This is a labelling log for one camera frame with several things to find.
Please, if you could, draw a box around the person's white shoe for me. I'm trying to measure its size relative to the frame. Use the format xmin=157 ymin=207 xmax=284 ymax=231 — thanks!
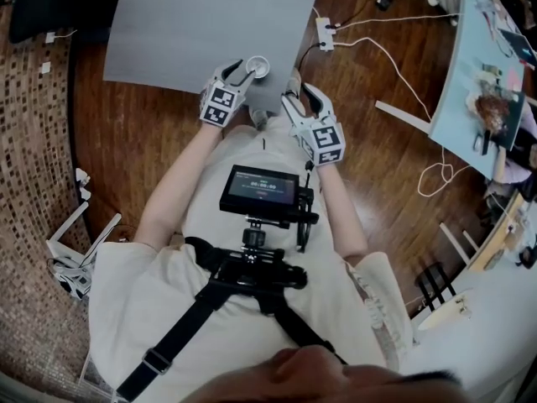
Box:
xmin=250 ymin=107 xmax=270 ymax=132
xmin=286 ymin=69 xmax=304 ymax=100

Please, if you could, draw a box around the black chest harness rig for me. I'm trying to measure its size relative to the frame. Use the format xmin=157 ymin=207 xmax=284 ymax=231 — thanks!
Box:
xmin=115 ymin=186 xmax=349 ymax=402

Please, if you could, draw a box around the idle white gripper device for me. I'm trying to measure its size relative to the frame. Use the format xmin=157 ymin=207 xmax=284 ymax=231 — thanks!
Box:
xmin=52 ymin=262 xmax=91 ymax=300

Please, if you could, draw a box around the grey table with white legs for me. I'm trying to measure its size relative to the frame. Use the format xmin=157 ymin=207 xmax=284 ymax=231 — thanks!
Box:
xmin=102 ymin=0 xmax=325 ymax=116

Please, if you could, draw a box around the wooden desk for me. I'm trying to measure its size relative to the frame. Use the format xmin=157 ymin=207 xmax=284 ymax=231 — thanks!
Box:
xmin=467 ymin=191 xmax=529 ymax=272

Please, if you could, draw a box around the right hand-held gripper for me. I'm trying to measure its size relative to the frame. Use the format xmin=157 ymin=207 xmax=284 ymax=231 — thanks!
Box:
xmin=279 ymin=82 xmax=347 ymax=167

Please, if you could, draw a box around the person's left white shoe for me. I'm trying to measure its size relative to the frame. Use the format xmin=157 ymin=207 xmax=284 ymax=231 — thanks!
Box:
xmin=250 ymin=107 xmax=270 ymax=132

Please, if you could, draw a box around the white power strip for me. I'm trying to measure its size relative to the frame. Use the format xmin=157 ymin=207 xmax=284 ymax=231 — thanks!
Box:
xmin=315 ymin=16 xmax=336 ymax=53

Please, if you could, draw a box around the dark open laptop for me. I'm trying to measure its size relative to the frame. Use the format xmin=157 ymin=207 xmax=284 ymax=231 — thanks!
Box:
xmin=477 ymin=90 xmax=528 ymax=157

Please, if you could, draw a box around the brown dried bouquet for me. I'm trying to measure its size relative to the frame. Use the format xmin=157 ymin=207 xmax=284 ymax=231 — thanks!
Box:
xmin=467 ymin=92 xmax=511 ymax=133

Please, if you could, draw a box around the person's white clothing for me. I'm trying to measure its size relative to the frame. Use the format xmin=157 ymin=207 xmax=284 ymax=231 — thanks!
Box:
xmin=87 ymin=118 xmax=414 ymax=402

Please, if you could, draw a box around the light blue table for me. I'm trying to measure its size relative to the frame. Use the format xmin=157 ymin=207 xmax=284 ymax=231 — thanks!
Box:
xmin=374 ymin=0 xmax=528 ymax=181

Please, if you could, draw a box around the straight white cable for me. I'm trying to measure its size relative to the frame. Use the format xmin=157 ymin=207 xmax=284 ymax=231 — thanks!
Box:
xmin=335 ymin=13 xmax=461 ymax=31

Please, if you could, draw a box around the black chest-mounted monitor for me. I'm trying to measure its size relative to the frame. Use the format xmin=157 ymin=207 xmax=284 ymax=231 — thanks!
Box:
xmin=218 ymin=165 xmax=301 ymax=216

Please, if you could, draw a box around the person's right white shoe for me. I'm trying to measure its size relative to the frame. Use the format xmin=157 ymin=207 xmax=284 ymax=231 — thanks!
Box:
xmin=286 ymin=69 xmax=304 ymax=100

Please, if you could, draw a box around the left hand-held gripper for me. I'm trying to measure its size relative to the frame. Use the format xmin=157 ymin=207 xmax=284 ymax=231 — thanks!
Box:
xmin=199 ymin=59 xmax=256 ymax=129

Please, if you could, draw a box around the person's right forearm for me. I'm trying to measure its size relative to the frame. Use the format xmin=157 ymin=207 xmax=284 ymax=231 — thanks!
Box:
xmin=315 ymin=164 xmax=368 ymax=259

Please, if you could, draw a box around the large black furniture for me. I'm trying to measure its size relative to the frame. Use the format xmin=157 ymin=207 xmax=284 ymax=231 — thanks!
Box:
xmin=8 ymin=0 xmax=125 ymax=45

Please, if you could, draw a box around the person's face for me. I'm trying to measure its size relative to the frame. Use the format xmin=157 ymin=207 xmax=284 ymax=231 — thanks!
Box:
xmin=180 ymin=346 xmax=467 ymax=403

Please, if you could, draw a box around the long looping white cable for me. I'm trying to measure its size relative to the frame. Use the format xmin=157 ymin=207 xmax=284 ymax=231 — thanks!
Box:
xmin=333 ymin=36 xmax=467 ymax=196

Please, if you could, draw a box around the black power cable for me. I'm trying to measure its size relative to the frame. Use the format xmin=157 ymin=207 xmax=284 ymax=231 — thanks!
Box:
xmin=295 ymin=42 xmax=324 ymax=73

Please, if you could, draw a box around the laptop with lit screen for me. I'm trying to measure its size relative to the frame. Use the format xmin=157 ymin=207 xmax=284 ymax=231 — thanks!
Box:
xmin=498 ymin=27 xmax=537 ymax=65

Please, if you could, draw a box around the person's left forearm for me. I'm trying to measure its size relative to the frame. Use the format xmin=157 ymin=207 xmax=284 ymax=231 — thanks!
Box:
xmin=133 ymin=122 xmax=222 ymax=251

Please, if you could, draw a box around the white stool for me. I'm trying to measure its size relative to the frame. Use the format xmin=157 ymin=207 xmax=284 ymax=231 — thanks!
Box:
xmin=44 ymin=201 xmax=123 ymax=300

